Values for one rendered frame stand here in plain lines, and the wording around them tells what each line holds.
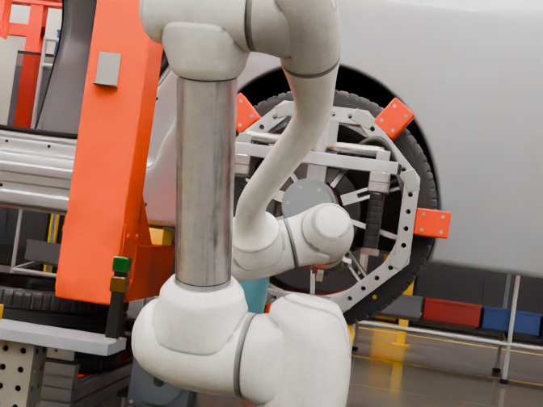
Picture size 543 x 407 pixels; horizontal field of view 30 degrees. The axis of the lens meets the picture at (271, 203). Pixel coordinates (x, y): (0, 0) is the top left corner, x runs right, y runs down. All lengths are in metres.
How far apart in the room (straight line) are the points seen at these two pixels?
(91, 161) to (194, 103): 1.09
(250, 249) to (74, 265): 0.89
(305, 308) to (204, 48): 0.48
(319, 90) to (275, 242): 0.39
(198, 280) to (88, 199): 1.01
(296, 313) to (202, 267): 0.18
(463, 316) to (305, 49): 5.19
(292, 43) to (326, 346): 0.52
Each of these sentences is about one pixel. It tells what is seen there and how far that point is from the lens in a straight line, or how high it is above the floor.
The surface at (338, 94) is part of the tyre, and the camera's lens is 2.77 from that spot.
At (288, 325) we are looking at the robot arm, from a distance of 1.76.
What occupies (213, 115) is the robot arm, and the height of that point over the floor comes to 0.95.
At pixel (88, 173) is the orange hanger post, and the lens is 2.74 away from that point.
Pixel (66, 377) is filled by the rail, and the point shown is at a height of 0.30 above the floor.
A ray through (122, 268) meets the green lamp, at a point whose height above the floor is 0.63.
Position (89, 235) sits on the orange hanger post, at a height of 0.70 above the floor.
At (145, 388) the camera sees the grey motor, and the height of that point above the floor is 0.29.
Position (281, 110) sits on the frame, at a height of 1.09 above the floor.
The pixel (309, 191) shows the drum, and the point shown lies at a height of 0.88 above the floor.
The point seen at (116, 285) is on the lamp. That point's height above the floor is 0.59.
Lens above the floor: 0.78
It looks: 1 degrees up
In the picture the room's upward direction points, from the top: 8 degrees clockwise
